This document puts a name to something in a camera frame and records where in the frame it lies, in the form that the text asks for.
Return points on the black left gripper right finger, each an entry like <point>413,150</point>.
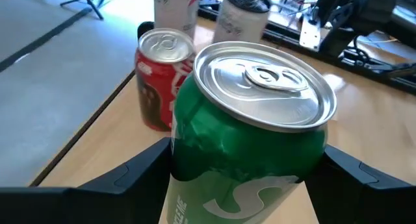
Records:
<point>364,198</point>

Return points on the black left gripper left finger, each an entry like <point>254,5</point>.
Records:
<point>113,198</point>

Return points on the red Coca-Cola can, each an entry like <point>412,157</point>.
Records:
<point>156,87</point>

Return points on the green Sprite can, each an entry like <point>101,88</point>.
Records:
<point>247,146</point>

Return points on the tall white can red print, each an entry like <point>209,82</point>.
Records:
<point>172,9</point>

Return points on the tall white can black top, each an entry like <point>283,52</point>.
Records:
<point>237,26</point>

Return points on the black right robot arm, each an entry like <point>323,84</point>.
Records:
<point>357,9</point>

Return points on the black tripod stand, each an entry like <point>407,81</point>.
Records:
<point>87,1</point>

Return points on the white metal bracket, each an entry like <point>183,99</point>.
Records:
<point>309,32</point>

